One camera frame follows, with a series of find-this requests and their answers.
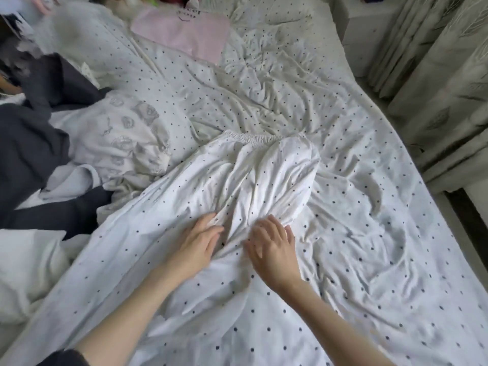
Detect person's left hand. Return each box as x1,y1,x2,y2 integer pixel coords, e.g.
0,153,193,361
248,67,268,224
164,211,226,283

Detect person's right hand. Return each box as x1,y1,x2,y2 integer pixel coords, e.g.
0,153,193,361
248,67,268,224
244,215,306,296

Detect white dotted bed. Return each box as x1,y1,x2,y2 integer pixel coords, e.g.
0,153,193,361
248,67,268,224
30,0,488,366

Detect person's black left sleeve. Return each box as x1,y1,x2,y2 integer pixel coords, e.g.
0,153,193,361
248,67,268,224
37,348,91,366

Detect light grey smocked garment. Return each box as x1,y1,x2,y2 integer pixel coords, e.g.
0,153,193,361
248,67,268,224
14,162,104,212

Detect cream patterned pyjama top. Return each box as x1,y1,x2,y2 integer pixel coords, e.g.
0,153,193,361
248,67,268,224
47,89,175,194

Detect black garment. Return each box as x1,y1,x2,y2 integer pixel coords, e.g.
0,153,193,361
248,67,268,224
0,53,115,241

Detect white polka dot trousers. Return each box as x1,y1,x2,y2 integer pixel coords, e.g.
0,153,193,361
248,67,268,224
0,129,323,366

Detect white bedside cabinet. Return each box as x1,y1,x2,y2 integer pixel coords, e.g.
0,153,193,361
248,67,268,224
330,0,403,78

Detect white crumpled blanket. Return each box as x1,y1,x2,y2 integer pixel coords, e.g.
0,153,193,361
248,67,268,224
32,2,134,73

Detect person's right forearm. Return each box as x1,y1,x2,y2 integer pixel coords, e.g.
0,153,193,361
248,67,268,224
278,282,396,366

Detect person's left forearm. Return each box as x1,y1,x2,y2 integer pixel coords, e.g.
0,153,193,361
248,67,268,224
74,263,188,366

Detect striped beige curtain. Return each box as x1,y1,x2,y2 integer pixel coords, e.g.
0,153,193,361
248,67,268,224
366,0,488,197

